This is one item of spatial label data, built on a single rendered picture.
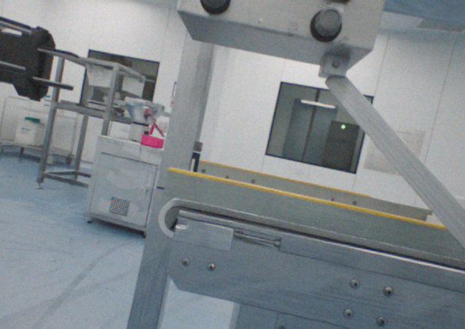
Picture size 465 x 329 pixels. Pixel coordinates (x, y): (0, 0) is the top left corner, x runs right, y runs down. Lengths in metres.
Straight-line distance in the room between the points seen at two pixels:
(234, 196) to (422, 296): 0.25
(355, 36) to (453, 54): 5.63
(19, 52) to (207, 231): 0.46
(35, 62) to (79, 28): 6.49
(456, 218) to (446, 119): 5.49
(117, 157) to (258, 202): 2.82
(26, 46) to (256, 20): 0.44
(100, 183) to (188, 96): 2.62
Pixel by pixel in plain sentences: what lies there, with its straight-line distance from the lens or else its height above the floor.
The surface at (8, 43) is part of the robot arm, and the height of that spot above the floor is 1.02.
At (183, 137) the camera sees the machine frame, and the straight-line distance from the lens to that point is 0.74.
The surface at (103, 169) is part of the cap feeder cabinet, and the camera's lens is 3.29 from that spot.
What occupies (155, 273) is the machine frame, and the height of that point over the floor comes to 0.64.
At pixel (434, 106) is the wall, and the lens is 5.87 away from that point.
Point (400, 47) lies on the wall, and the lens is 5.94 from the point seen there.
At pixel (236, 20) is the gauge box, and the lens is 0.43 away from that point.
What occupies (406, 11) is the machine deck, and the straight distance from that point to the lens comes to 0.86.
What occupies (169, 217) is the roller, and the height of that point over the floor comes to 0.82.
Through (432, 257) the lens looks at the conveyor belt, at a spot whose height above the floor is 0.84.
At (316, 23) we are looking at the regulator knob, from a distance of 0.42.
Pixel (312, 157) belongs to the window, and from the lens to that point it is 5.61.
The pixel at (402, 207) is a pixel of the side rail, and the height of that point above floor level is 0.88.
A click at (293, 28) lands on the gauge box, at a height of 1.07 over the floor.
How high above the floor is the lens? 0.93
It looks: 3 degrees down
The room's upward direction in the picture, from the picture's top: 12 degrees clockwise
